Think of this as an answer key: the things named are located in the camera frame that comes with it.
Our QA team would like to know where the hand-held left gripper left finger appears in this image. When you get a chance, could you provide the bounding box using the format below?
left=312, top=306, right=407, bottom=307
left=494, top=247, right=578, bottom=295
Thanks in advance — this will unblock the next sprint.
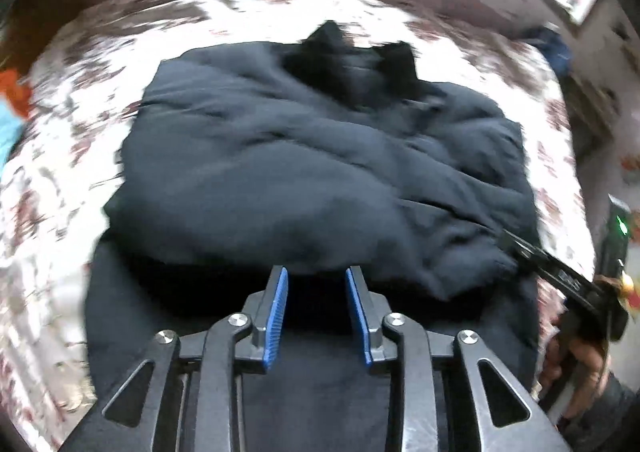
left=60, top=266, right=290, bottom=452

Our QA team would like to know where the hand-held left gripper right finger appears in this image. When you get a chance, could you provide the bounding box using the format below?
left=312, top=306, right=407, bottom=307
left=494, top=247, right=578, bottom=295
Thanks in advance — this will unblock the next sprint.
left=345, top=265, right=573, bottom=452

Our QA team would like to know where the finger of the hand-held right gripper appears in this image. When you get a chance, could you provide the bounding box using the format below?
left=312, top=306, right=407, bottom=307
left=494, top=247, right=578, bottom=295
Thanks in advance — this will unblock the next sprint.
left=492, top=227, right=606, bottom=305

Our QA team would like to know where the dark padded jacket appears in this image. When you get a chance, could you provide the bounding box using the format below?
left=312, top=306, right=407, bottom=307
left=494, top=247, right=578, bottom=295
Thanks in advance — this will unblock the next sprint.
left=84, top=20, right=543, bottom=452

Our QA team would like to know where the person's right forearm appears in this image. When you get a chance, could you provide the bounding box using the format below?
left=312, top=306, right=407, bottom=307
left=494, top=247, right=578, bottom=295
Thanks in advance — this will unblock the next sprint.
left=562, top=372, right=640, bottom=452

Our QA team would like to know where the person's right hand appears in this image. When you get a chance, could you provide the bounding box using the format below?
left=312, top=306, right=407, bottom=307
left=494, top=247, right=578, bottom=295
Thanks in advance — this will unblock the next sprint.
left=539, top=325, right=614, bottom=421

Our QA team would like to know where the brown wooden furniture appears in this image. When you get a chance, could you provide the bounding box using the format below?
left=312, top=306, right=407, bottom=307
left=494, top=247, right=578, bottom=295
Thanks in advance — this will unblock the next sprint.
left=565, top=72, right=622, bottom=144

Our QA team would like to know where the dark blue cloth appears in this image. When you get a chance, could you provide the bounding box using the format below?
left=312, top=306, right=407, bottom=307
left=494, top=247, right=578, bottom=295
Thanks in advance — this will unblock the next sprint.
left=537, top=27, right=571, bottom=76

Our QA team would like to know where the floral satin bedspread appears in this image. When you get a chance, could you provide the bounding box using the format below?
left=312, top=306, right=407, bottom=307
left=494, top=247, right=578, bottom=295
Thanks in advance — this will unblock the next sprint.
left=0, top=0, right=596, bottom=452

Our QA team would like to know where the light blue cloth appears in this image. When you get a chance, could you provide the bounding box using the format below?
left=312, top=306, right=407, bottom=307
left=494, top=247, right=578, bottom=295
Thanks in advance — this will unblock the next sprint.
left=0, top=102, right=26, bottom=168

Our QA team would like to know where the orange cloth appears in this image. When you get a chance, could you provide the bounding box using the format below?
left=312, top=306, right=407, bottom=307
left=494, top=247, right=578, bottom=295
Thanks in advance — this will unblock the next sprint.
left=0, top=70, right=34, bottom=121

